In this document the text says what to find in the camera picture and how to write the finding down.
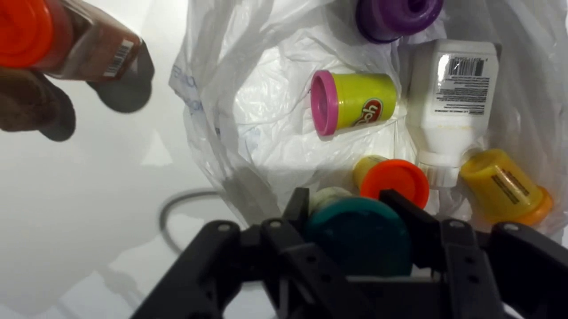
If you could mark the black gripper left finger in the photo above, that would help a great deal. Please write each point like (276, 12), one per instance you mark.
(284, 242)

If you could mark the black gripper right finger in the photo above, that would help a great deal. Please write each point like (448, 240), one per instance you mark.
(467, 267)

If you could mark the teal-lid play dough tub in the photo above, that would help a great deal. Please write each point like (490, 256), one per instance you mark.
(361, 237)

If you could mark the orange-lid yellow play dough tub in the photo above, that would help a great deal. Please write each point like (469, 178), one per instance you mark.
(396, 184)

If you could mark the brown plush dog toy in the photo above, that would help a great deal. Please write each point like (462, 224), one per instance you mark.
(29, 104)

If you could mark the red-lid brown jar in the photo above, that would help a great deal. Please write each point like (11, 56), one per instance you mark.
(64, 42)

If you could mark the white plastic bag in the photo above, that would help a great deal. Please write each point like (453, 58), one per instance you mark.
(260, 118)

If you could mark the yellow toy bottle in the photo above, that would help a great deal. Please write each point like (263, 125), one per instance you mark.
(503, 189)

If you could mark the white squeeze bottle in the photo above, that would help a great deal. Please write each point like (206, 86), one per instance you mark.
(453, 100)

